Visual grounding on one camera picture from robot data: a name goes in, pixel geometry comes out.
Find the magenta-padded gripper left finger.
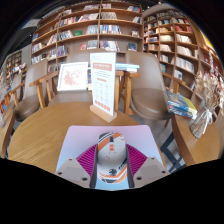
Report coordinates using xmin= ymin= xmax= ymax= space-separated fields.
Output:
xmin=54 ymin=144 xmax=100 ymax=189

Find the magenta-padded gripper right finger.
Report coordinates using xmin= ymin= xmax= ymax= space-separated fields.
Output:
xmin=125 ymin=144 xmax=170 ymax=189

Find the white and orange computer mouse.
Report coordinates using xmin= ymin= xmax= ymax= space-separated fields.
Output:
xmin=96 ymin=131 xmax=129 ymax=185

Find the pink-blue gradient mouse pad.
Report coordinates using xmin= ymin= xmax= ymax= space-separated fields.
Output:
xmin=55 ymin=124 xmax=164 ymax=192

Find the glass vase with dried flowers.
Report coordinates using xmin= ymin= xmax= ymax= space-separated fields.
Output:
xmin=189 ymin=49 xmax=224 ymax=139

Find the stack of colourful books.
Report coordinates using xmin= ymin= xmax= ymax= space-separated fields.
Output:
xmin=165 ymin=89 xmax=198 ymax=120

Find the white sign on wooden base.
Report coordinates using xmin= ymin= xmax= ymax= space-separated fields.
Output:
xmin=89 ymin=51 xmax=118 ymax=123

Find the dark cover book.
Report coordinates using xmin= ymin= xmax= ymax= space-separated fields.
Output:
xmin=87 ymin=67 xmax=93 ymax=91

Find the white framed floral picture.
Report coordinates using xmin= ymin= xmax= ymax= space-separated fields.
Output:
xmin=56 ymin=61 xmax=89 ymax=92

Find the stack of light blue books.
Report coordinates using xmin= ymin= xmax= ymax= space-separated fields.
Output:
xmin=115 ymin=62 xmax=140 ymax=73

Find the distant wooden bookshelf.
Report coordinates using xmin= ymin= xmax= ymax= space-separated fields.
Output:
xmin=4 ymin=49 xmax=28 ymax=84

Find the curved wooden bookshelf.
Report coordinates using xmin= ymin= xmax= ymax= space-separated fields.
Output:
xmin=142 ymin=9 xmax=224 ymax=111

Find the white ceiling panel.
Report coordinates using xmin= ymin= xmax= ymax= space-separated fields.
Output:
xmin=21 ymin=18 xmax=41 ymax=29

